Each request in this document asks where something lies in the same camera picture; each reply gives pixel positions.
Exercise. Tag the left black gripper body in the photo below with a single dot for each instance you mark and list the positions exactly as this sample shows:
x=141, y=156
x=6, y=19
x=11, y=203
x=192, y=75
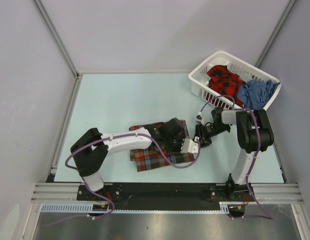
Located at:
x=174, y=144

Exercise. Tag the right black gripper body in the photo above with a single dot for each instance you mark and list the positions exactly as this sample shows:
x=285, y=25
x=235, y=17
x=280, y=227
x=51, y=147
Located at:
x=205, y=133

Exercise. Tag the brown red plaid shirt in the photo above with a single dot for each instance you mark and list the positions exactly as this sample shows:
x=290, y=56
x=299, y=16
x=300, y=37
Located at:
x=154, y=157

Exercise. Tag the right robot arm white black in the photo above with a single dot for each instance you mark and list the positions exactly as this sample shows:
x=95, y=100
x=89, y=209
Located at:
x=254, y=136

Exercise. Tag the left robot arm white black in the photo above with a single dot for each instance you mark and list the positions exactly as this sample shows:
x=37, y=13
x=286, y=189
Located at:
x=90, y=151

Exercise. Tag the red black checked shirt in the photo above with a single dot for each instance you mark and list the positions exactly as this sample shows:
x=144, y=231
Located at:
x=225, y=82

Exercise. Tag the white plastic laundry basket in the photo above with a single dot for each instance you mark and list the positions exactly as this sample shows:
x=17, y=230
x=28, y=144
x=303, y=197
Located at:
x=199, y=79

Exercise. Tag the blue checked shirt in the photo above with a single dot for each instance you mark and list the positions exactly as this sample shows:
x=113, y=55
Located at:
x=255, y=94

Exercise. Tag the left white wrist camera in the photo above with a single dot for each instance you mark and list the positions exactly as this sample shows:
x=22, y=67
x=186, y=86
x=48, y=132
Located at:
x=190, y=146

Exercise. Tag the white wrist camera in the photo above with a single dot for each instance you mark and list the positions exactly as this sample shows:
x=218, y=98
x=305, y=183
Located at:
x=199, y=118
x=190, y=146

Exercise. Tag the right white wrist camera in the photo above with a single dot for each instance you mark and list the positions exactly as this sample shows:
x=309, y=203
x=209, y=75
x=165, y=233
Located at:
x=199, y=118

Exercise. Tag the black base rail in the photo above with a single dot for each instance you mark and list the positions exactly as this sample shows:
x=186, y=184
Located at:
x=133, y=196

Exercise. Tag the white slotted cable duct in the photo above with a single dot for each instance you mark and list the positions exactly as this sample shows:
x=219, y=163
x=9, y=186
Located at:
x=98, y=209

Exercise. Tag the aluminium frame profile front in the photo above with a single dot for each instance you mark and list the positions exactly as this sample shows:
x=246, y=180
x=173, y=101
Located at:
x=55, y=192

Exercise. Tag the right aluminium corner post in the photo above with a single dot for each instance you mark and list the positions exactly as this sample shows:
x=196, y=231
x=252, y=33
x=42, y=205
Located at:
x=276, y=31

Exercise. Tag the aluminium corner post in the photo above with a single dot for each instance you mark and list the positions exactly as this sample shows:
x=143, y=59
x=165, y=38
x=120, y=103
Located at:
x=276, y=31
x=44, y=15

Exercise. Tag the left aluminium corner post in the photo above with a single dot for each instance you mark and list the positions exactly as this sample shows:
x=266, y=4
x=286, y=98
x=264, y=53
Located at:
x=44, y=15

